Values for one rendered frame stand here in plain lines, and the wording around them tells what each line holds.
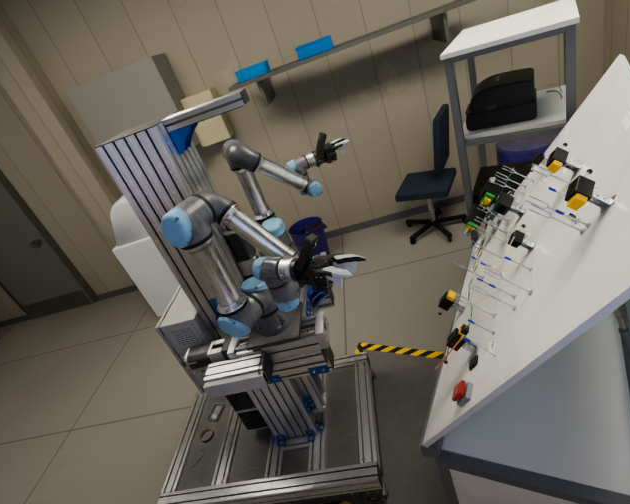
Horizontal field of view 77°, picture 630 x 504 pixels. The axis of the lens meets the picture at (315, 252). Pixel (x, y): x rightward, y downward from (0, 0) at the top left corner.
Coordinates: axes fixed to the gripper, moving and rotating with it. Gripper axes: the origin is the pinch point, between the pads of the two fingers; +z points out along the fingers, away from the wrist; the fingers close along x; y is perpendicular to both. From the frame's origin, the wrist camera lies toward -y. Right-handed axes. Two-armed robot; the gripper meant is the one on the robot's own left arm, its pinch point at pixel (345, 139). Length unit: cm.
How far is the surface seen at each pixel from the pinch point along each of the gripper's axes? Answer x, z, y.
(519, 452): 143, -28, 59
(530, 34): 60, 60, -34
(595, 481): 160, -18, 57
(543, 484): 154, -30, 58
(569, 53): 71, 69, -25
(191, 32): -237, -20, -52
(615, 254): 148, -12, -18
